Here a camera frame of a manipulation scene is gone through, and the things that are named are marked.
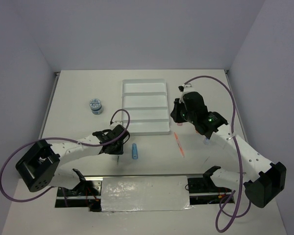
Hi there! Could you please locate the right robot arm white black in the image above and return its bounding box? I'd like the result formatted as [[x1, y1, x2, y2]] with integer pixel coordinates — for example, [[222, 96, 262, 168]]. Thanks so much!
[[171, 92, 286, 208]]

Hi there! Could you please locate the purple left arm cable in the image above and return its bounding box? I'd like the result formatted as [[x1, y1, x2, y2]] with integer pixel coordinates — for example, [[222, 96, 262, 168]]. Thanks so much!
[[0, 109, 131, 203]]

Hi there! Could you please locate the orange highlighter pen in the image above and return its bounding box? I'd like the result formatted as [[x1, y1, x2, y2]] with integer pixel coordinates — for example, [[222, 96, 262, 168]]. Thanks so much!
[[174, 132, 185, 158]]

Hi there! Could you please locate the blue cleaning putty jar left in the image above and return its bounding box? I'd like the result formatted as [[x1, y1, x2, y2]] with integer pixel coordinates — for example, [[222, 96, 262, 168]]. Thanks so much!
[[89, 98, 103, 115]]

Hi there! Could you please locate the white compartment tray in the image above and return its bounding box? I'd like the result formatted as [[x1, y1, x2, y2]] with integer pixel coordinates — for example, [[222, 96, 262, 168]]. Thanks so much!
[[122, 79, 170, 136]]

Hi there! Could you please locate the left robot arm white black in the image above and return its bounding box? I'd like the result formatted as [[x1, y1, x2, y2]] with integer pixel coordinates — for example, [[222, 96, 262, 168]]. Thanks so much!
[[16, 124, 130, 195]]

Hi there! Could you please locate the blue transparent eraser case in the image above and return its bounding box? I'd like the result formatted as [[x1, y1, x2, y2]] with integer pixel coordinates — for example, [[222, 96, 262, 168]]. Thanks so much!
[[132, 143, 138, 160]]

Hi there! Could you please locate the small blue cap bottle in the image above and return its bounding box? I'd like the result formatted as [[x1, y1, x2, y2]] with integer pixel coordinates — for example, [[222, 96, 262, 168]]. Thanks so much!
[[204, 138, 210, 144]]

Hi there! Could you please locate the aluminium table edge rail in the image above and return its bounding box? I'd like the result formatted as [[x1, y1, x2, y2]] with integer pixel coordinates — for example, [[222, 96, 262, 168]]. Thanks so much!
[[38, 71, 61, 140]]

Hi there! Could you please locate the silver foil covered plate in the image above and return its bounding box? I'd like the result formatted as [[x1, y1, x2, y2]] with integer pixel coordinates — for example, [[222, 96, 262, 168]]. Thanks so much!
[[101, 176, 192, 212]]

